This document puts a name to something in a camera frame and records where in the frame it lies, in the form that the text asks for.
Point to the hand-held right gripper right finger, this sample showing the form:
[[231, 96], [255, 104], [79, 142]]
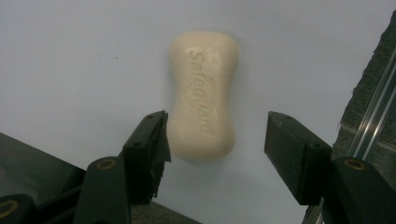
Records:
[[295, 155]]

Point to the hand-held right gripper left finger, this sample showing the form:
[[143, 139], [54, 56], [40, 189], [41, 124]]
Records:
[[146, 155]]

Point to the cream bar of soap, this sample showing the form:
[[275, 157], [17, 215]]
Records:
[[202, 96]]

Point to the metal rail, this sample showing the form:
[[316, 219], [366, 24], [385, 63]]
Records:
[[375, 112]]

